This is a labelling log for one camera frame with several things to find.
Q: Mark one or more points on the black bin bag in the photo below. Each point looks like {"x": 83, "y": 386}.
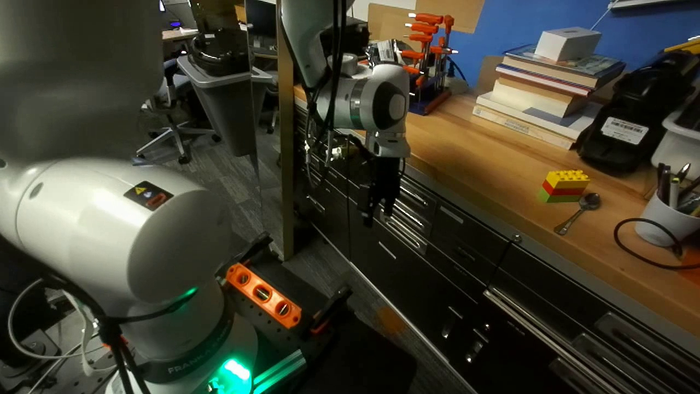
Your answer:
{"x": 215, "y": 46}

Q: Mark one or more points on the wooden frame post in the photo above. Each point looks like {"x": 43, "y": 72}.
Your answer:
{"x": 285, "y": 145}

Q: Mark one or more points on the metal spoon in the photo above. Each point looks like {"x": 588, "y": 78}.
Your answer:
{"x": 580, "y": 211}

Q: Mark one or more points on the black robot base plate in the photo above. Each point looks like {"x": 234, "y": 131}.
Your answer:
{"x": 308, "y": 298}

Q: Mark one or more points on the grey trash bin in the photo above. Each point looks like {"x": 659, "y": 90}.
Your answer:
{"x": 221, "y": 102}

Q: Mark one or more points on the pens and tools bunch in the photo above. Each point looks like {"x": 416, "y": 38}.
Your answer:
{"x": 674, "y": 182}

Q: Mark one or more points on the open workbench drawer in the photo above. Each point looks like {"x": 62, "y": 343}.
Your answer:
{"x": 396, "y": 220}

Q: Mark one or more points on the white pen cup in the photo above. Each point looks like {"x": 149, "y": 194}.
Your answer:
{"x": 663, "y": 221}

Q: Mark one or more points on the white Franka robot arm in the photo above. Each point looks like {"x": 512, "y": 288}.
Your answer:
{"x": 110, "y": 241}

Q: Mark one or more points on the orange spirit level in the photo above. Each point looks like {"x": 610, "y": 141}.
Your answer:
{"x": 264, "y": 291}

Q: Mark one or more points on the background office desk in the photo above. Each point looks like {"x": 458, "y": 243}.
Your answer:
{"x": 178, "y": 33}

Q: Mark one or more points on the brown cork board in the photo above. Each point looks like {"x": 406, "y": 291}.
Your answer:
{"x": 455, "y": 11}

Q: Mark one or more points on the silver foil bag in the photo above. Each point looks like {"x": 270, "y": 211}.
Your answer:
{"x": 384, "y": 52}

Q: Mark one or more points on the white plastic tub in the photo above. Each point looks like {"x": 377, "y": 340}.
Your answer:
{"x": 678, "y": 143}

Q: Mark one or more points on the tall stack of books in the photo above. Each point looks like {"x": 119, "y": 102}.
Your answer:
{"x": 542, "y": 90}

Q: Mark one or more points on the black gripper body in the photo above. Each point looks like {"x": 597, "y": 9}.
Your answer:
{"x": 385, "y": 175}

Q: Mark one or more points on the grey office chair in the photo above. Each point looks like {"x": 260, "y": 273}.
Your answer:
{"x": 171, "y": 109}

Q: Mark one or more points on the yellow red green lego block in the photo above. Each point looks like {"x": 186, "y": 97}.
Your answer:
{"x": 562, "y": 186}

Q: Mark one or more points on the closed drawer bank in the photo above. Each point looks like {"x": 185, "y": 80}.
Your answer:
{"x": 569, "y": 328}

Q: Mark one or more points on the black device with white label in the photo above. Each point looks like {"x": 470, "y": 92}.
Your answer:
{"x": 627, "y": 116}

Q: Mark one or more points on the small white box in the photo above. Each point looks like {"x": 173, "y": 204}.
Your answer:
{"x": 568, "y": 45}

